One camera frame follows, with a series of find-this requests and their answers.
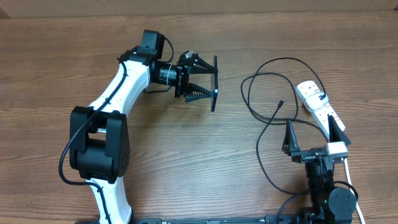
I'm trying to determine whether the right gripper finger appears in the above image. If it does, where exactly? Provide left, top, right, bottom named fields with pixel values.
left=282, top=119, right=299, bottom=156
left=328, top=115, right=351, bottom=146

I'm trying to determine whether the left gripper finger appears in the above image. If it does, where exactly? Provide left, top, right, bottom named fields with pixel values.
left=188, top=56, right=215, bottom=74
left=184, top=83, right=214, bottom=103

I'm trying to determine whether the Samsung Galaxy smartphone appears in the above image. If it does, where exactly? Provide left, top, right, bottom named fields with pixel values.
left=211, top=55, right=219, bottom=112

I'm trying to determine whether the black USB charging cable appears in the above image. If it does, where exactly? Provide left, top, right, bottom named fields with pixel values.
left=240, top=57, right=335, bottom=196

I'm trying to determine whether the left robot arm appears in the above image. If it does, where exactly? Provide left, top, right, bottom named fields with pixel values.
left=58, top=29, right=219, bottom=223

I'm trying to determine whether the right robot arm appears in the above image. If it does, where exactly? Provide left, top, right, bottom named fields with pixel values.
left=276, top=115, right=359, bottom=223

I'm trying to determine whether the white charger plug adapter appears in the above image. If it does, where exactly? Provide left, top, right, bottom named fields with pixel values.
left=305, top=92, right=328, bottom=112

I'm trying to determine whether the white power strip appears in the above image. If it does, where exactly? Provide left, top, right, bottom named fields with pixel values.
left=295, top=80, right=345, bottom=137

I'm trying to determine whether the white power strip cord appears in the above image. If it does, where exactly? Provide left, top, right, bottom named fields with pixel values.
left=343, top=157, right=366, bottom=224

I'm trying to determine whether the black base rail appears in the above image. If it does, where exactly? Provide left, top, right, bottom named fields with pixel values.
left=74, top=213, right=312, bottom=224

